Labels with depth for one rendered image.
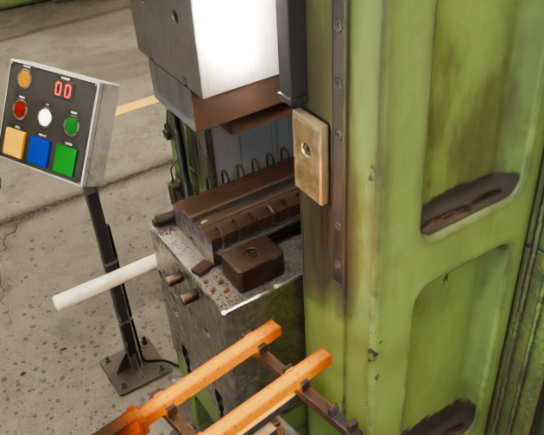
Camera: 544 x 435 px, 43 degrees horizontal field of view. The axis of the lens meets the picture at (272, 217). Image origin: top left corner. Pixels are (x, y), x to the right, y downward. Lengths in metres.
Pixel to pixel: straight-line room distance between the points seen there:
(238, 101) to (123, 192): 2.21
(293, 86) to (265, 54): 0.15
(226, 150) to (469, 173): 0.67
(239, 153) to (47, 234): 1.75
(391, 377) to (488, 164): 0.50
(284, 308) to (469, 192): 0.49
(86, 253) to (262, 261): 1.81
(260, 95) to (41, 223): 2.20
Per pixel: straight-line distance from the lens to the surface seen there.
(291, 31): 1.21
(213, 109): 1.42
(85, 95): 1.90
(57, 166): 1.95
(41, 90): 2.02
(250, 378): 1.71
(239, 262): 1.53
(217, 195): 1.72
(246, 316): 1.56
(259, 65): 1.38
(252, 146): 1.86
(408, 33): 1.09
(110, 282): 2.09
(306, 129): 1.27
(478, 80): 1.35
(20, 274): 3.26
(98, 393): 2.65
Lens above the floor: 1.97
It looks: 37 degrees down
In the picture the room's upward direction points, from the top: 4 degrees counter-clockwise
